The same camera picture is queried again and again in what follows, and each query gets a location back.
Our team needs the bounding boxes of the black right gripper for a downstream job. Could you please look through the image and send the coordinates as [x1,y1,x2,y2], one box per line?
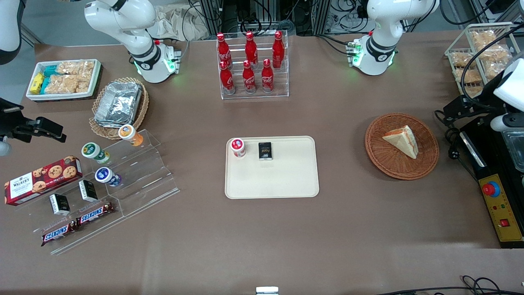
[0,98,67,144]

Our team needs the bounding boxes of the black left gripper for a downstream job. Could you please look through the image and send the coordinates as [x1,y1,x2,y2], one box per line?
[443,76,509,122]

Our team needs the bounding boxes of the triangular sandwich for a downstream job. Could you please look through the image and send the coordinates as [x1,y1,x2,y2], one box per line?
[382,125,419,160]

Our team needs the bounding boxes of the brown round wicker basket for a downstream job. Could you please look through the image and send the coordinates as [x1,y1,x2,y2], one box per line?
[365,113,440,181]

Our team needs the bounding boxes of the light woven wicker basket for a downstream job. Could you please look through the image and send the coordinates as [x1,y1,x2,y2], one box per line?
[89,77,149,141]

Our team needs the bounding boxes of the cream plastic serving tray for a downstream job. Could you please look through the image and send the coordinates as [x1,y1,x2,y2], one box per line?
[225,136,320,200]

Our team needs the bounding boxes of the green lid yoghurt cup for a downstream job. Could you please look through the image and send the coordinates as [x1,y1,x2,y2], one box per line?
[81,142,111,165]

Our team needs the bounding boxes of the red Walkers cookie box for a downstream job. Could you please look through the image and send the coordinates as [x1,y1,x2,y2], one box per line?
[4,156,83,206]

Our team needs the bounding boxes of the yellow snack packet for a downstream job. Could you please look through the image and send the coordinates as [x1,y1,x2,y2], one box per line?
[30,73,45,94]

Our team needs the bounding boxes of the black appliance with glass dish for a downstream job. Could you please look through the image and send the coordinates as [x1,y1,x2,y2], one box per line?
[458,117,524,249]

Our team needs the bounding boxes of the white rectangular snack bin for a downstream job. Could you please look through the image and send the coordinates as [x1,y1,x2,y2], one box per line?
[26,59,102,101]

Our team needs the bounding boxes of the blue lid yoghurt cup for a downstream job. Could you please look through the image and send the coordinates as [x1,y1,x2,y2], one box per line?
[95,167,122,188]

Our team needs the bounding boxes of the stacked aluminium foil containers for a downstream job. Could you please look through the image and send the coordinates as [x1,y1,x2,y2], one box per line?
[94,82,143,128]

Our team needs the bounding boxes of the orange lid yoghurt cup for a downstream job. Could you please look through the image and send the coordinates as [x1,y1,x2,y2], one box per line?
[118,124,144,147]

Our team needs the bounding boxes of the Snickers chocolate bar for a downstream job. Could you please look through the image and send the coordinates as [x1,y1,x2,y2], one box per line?
[41,221,79,247]
[75,202,115,227]

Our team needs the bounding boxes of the clear acrylic stepped display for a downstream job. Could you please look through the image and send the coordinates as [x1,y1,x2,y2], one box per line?
[16,129,181,256]

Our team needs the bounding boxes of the yellow emergency stop control box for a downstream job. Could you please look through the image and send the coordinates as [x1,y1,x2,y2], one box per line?
[478,174,524,243]

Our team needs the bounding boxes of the crumpled beige cloth bag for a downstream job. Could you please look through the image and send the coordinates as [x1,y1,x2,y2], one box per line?
[147,3,210,41]

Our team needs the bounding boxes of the red cola bottle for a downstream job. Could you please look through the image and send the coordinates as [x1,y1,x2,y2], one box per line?
[261,59,274,93]
[245,32,259,67]
[216,33,233,69]
[272,31,285,70]
[220,61,236,95]
[242,61,257,94]

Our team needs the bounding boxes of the red lid yoghurt cup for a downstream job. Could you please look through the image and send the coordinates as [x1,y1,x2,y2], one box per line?
[230,138,247,159]

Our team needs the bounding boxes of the clear acrylic bottle rack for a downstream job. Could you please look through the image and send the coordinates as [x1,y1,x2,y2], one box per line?
[216,30,290,100]

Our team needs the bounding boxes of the black power cable with plug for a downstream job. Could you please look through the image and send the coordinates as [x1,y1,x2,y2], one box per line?
[434,109,480,182]

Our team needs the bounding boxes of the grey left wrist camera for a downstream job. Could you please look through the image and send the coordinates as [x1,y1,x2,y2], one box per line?
[490,113,524,132]

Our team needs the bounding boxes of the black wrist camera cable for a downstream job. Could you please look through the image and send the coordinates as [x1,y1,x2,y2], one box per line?
[460,30,524,108]

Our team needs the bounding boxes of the white wire shelf rack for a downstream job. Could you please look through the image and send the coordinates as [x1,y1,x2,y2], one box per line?
[445,22,524,109]

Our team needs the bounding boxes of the black floor cable bundle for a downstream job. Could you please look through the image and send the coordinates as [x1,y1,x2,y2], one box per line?
[377,275,524,295]

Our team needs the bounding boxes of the aluminium frame equipment rack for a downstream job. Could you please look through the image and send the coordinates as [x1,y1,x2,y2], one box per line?
[192,0,371,36]

